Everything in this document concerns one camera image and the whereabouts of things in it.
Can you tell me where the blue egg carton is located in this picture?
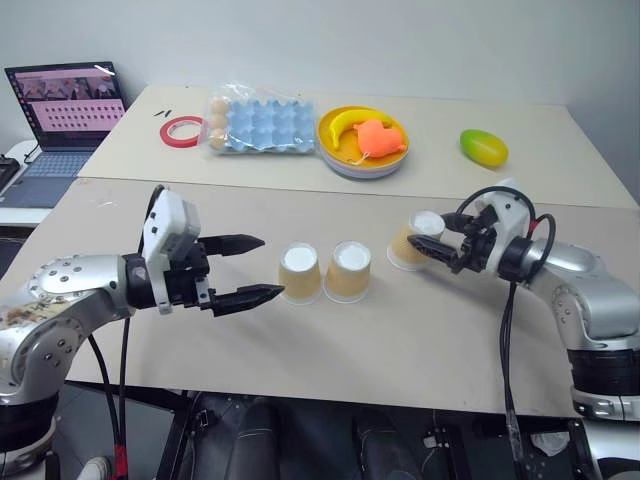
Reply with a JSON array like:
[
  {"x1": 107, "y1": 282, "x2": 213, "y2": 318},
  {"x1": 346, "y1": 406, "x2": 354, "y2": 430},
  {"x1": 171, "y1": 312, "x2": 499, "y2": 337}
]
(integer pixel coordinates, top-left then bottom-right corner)
[{"x1": 198, "y1": 81, "x2": 320, "y2": 159}]

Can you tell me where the yellow plate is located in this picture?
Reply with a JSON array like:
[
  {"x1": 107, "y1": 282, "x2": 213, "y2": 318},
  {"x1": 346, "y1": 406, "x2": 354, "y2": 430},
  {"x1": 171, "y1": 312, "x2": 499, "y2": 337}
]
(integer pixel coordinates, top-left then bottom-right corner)
[{"x1": 317, "y1": 104, "x2": 412, "y2": 165}]

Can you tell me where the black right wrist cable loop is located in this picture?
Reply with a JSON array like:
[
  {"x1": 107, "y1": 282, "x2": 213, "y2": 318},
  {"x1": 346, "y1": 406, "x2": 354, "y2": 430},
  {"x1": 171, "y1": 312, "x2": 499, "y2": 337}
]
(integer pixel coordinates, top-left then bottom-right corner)
[{"x1": 458, "y1": 185, "x2": 558, "y2": 266}]

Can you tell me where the black device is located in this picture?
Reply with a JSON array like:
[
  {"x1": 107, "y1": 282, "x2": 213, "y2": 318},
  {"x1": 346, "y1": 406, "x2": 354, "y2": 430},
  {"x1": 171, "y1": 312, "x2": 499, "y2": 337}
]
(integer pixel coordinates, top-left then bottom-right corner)
[{"x1": 0, "y1": 156, "x2": 23, "y2": 197}]

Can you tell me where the black table frame leg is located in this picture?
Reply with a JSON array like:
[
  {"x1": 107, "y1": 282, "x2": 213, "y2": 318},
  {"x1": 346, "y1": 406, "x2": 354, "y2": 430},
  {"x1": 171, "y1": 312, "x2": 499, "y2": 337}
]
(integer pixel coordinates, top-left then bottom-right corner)
[
  {"x1": 155, "y1": 389, "x2": 204, "y2": 480},
  {"x1": 565, "y1": 418, "x2": 607, "y2": 480}
]

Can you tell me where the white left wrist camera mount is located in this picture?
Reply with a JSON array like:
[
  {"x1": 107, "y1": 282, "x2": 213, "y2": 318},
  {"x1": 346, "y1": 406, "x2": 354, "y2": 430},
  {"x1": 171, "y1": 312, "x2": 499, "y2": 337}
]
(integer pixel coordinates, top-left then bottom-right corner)
[{"x1": 140, "y1": 190, "x2": 203, "y2": 316}]

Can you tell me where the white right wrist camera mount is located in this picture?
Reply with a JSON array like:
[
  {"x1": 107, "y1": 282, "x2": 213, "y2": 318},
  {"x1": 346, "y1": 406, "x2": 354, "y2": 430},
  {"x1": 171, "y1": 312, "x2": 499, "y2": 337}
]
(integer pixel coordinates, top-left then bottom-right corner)
[{"x1": 462, "y1": 187, "x2": 535, "y2": 275}]

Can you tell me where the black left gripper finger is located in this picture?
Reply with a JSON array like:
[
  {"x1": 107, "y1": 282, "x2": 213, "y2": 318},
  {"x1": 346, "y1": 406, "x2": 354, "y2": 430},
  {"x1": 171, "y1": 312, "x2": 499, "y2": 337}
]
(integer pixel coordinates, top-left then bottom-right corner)
[
  {"x1": 202, "y1": 232, "x2": 266, "y2": 258},
  {"x1": 208, "y1": 284, "x2": 287, "y2": 318}
]

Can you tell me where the stack of pastel plates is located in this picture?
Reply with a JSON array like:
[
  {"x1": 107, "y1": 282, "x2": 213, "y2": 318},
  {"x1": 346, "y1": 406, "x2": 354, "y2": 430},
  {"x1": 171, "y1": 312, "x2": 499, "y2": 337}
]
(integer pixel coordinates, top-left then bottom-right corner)
[{"x1": 319, "y1": 143, "x2": 409, "y2": 180}]

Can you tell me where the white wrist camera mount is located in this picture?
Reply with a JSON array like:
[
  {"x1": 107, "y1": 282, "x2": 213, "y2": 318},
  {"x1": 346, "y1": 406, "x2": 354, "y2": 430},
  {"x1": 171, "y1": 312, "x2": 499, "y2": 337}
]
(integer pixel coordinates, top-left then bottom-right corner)
[
  {"x1": 140, "y1": 190, "x2": 203, "y2": 316},
  {"x1": 462, "y1": 187, "x2": 535, "y2": 275}
]

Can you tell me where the white shoe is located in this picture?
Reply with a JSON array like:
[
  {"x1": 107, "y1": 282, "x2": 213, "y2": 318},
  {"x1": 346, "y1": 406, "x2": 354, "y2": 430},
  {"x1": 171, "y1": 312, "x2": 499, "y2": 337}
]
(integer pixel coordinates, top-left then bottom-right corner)
[{"x1": 73, "y1": 455, "x2": 115, "y2": 480}]

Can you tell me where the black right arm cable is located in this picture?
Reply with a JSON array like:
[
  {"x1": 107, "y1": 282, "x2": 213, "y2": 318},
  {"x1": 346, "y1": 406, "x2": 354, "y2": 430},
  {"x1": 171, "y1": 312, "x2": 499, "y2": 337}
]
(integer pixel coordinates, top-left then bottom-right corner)
[{"x1": 498, "y1": 278, "x2": 526, "y2": 480}]

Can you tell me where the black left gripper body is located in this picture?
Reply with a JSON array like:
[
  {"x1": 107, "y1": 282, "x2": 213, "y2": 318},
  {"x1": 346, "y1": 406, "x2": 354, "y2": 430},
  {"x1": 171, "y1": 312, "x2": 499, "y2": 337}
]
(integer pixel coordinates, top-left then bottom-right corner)
[{"x1": 163, "y1": 240, "x2": 216, "y2": 310}]

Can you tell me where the green yellow toy mango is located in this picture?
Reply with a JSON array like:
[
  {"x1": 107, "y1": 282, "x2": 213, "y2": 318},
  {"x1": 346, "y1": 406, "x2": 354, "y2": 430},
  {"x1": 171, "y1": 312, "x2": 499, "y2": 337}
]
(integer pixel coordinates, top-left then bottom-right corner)
[{"x1": 459, "y1": 128, "x2": 511, "y2": 171}]

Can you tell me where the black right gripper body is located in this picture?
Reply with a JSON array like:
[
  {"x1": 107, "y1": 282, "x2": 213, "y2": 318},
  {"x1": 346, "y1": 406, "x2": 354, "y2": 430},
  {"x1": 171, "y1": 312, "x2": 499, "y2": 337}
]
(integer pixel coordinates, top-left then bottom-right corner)
[{"x1": 449, "y1": 205, "x2": 502, "y2": 275}]

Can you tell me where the dark rounded shape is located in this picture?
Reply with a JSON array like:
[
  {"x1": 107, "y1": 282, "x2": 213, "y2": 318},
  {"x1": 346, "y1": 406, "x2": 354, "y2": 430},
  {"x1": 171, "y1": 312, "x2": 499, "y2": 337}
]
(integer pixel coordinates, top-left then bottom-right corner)
[
  {"x1": 344, "y1": 403, "x2": 436, "y2": 480},
  {"x1": 199, "y1": 392, "x2": 301, "y2": 480}
]

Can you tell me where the orange toy fruit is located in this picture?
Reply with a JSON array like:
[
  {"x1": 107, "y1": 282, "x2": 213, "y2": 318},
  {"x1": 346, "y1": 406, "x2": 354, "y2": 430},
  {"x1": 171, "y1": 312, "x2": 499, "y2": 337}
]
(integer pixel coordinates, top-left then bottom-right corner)
[{"x1": 354, "y1": 119, "x2": 406, "y2": 158}]

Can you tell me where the red tape roll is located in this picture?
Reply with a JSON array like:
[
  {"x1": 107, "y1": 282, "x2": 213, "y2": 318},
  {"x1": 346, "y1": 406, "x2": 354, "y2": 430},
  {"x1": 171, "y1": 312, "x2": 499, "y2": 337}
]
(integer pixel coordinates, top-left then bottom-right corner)
[{"x1": 159, "y1": 115, "x2": 206, "y2": 149}]

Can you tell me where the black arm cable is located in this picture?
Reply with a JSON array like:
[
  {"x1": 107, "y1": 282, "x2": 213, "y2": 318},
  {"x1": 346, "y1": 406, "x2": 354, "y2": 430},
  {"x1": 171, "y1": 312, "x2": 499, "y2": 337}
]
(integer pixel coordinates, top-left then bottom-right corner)
[
  {"x1": 87, "y1": 334, "x2": 121, "y2": 451},
  {"x1": 498, "y1": 278, "x2": 526, "y2": 480},
  {"x1": 113, "y1": 315, "x2": 132, "y2": 480}
]

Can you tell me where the tan paper cup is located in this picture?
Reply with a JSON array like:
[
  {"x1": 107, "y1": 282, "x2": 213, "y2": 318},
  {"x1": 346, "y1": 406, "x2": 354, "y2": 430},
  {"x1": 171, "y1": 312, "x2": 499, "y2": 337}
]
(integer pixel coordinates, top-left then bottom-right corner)
[
  {"x1": 386, "y1": 209, "x2": 447, "y2": 273},
  {"x1": 278, "y1": 242, "x2": 322, "y2": 306},
  {"x1": 323, "y1": 240, "x2": 373, "y2": 304}
]

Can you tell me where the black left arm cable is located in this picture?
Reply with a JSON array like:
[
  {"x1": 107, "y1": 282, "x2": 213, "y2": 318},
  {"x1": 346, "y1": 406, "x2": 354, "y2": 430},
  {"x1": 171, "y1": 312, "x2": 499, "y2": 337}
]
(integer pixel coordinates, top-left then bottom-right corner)
[
  {"x1": 87, "y1": 334, "x2": 121, "y2": 451},
  {"x1": 113, "y1": 315, "x2": 132, "y2": 480}
]

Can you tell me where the blue egg tray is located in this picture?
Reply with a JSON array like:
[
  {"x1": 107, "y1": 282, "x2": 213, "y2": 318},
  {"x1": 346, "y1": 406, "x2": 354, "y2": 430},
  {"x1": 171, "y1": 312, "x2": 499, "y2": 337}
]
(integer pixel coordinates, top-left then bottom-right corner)
[{"x1": 219, "y1": 96, "x2": 318, "y2": 157}]

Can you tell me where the open laptop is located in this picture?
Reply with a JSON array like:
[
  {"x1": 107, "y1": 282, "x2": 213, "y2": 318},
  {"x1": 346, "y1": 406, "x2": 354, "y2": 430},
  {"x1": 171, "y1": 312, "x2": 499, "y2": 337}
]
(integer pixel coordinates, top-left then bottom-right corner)
[{"x1": 0, "y1": 60, "x2": 130, "y2": 209}]

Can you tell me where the yellow toy banana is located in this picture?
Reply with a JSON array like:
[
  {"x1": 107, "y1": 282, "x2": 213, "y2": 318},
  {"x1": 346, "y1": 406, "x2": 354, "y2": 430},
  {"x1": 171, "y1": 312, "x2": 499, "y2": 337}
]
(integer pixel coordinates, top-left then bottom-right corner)
[{"x1": 327, "y1": 110, "x2": 394, "y2": 150}]

